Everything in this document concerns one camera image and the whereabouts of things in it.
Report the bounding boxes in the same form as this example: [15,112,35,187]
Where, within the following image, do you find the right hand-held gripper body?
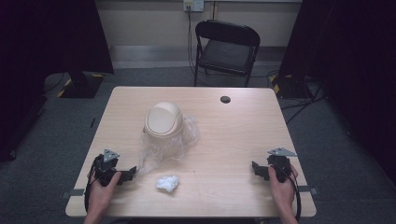
[266,147,299,184]

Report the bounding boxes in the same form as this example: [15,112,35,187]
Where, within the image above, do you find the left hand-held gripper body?
[91,148,126,188]

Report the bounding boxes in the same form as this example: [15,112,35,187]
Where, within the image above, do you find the white paper ball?
[155,175,180,193]

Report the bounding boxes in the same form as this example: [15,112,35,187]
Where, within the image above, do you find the beige trash can lid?
[142,101,185,139]

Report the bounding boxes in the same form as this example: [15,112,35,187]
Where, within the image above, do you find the person's left hand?
[87,171,122,217]

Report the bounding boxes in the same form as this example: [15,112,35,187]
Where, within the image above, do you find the person's right hand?
[267,163,300,217]

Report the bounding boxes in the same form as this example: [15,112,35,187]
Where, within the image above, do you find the grey tape strip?
[297,185,319,197]
[61,188,86,200]

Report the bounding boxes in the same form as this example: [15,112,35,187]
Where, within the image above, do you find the clear plastic bag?
[136,114,201,177]

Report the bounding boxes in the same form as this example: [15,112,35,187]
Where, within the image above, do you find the black stand base striped tape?
[269,74,314,100]
[56,71,106,100]

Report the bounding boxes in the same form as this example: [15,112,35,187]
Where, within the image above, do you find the black folding chair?
[193,19,262,88]

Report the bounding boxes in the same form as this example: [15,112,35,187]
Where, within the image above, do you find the dark curtain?
[277,0,396,186]
[0,0,115,163]

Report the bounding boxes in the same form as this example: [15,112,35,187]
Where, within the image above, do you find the left hand-held gripper black cable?
[83,156,100,215]

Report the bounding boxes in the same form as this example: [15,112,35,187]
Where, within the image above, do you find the hand-held gripper black cable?
[83,156,100,215]
[274,164,303,222]

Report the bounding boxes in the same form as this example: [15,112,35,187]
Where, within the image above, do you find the right hand-held gripper black cable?
[274,164,303,222]

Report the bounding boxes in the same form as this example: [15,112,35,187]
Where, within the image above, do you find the black floor cables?
[279,77,327,125]

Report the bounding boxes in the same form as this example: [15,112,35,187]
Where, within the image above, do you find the black wall socket cable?
[186,5,206,77]

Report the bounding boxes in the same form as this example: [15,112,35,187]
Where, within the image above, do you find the white wall socket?
[182,0,205,13]

